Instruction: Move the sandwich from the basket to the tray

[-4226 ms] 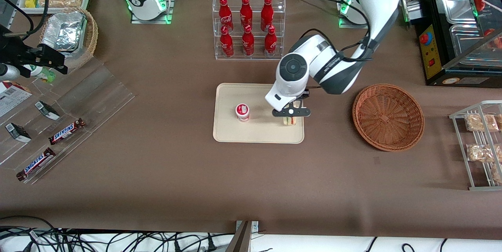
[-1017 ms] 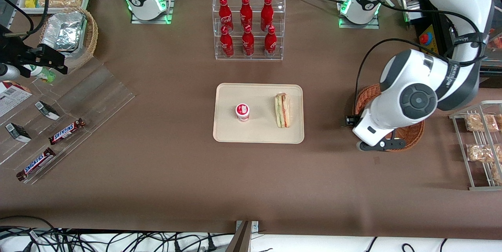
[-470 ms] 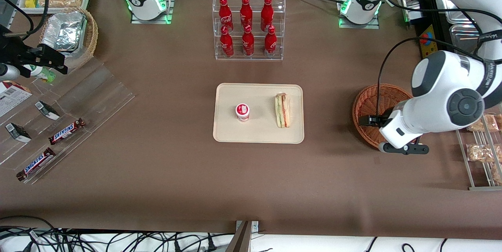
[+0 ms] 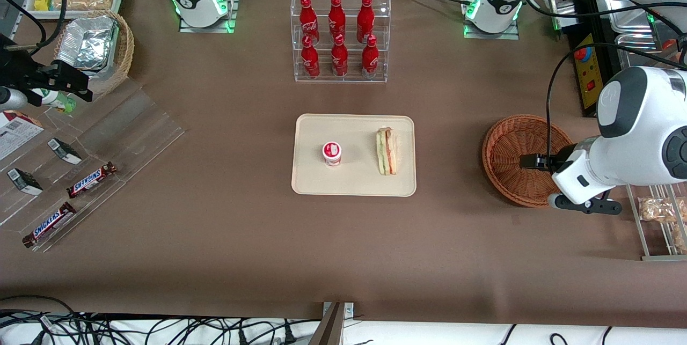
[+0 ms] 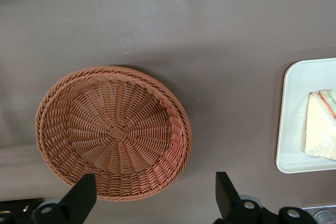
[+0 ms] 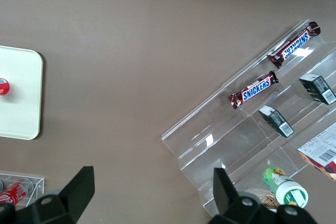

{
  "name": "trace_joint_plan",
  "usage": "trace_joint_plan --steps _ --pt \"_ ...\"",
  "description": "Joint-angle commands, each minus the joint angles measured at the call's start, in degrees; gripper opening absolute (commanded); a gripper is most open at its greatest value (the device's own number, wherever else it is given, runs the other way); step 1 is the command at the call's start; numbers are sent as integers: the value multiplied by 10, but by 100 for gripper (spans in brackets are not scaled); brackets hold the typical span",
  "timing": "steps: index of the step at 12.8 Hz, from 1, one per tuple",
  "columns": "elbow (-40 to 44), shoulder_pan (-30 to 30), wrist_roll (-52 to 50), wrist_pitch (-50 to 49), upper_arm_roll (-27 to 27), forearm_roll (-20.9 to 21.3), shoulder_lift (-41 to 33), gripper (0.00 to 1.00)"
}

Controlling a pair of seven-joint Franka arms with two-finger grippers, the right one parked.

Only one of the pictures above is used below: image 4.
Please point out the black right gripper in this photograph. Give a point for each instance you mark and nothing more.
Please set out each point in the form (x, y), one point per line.
(21, 73)

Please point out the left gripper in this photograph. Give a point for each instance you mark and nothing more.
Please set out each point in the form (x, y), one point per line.
(560, 160)

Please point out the triangle sandwich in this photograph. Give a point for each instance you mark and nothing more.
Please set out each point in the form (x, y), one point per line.
(386, 152)

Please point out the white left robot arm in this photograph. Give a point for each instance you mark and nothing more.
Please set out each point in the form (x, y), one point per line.
(644, 136)

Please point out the brown round wicker basket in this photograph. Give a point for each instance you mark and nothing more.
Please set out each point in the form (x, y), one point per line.
(510, 146)

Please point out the aluminium foil tray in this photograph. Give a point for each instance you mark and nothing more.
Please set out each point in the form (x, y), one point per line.
(86, 42)

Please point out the light tan wicker basket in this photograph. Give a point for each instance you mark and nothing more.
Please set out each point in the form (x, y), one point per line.
(126, 50)

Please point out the beige rectangular tray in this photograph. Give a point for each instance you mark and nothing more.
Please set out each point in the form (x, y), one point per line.
(354, 178)

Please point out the green white drink bottle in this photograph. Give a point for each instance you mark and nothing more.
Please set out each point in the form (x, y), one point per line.
(56, 100)

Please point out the silver cylindrical fitting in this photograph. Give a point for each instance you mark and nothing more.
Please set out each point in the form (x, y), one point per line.
(12, 99)

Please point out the small black white box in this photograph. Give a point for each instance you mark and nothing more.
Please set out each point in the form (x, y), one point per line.
(24, 181)
(64, 151)

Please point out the printed white red carton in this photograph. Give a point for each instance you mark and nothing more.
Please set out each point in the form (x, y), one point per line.
(16, 133)

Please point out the clear acrylic display stand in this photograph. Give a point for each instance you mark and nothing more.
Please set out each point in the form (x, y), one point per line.
(134, 130)

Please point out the black food warmer appliance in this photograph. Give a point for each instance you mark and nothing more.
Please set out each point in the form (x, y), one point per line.
(587, 86)

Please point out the Snickers chocolate bar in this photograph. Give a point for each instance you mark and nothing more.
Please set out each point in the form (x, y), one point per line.
(91, 180)
(49, 224)

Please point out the bagged brown snack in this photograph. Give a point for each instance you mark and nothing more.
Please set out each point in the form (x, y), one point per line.
(680, 237)
(657, 210)

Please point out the silver metal block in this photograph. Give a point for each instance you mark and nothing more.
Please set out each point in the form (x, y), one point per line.
(563, 15)

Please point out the steel warmer pan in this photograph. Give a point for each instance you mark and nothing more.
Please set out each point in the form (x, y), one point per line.
(638, 44)
(625, 19)

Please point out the red sausage skewer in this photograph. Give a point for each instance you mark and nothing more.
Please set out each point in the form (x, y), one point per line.
(673, 43)

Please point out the red cola bottle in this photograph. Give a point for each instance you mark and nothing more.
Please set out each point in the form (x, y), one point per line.
(307, 15)
(370, 60)
(365, 15)
(336, 12)
(310, 60)
(339, 59)

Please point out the red white yogurt cup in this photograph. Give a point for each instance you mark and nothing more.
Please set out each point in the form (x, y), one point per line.
(331, 153)

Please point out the clear acrylic bottle rack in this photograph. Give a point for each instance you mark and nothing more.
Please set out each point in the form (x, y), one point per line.
(384, 23)

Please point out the brown table cover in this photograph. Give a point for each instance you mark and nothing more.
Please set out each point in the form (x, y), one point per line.
(241, 248)

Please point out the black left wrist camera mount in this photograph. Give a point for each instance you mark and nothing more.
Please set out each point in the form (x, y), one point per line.
(587, 206)

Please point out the metal table bracket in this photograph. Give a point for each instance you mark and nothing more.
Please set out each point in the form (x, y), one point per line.
(334, 326)

